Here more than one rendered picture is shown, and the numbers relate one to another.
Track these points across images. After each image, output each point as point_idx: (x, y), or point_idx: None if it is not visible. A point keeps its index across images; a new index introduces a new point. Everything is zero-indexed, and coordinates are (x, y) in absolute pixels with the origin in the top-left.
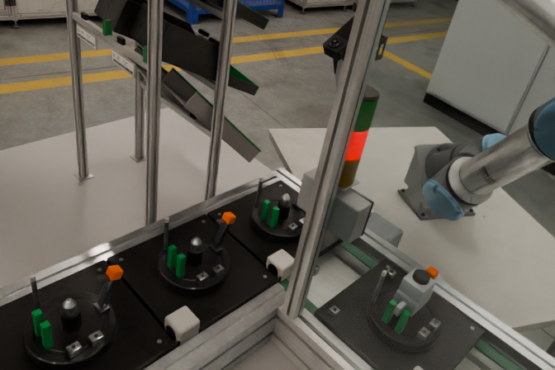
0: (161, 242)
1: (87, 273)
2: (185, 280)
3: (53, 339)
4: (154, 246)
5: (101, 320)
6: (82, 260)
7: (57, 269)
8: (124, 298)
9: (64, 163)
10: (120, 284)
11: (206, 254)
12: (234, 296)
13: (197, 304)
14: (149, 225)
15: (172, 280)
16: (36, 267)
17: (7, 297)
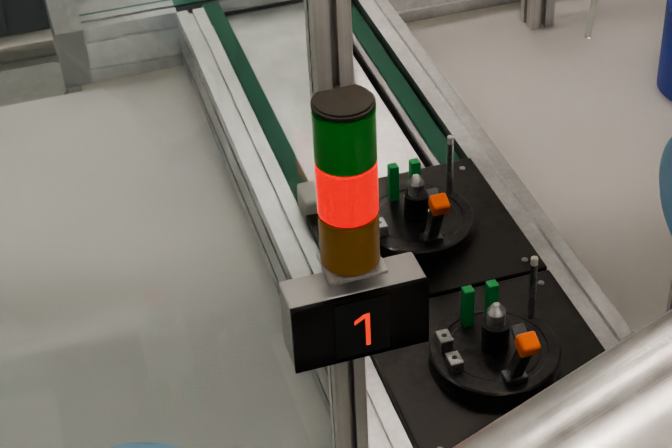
0: (571, 333)
1: (519, 248)
2: (454, 328)
3: (399, 201)
4: (562, 323)
5: (411, 239)
6: (558, 252)
7: (545, 228)
8: (456, 276)
9: None
10: (486, 276)
11: (505, 364)
12: (411, 395)
13: (412, 348)
14: (630, 334)
15: (459, 313)
16: (629, 270)
17: (504, 188)
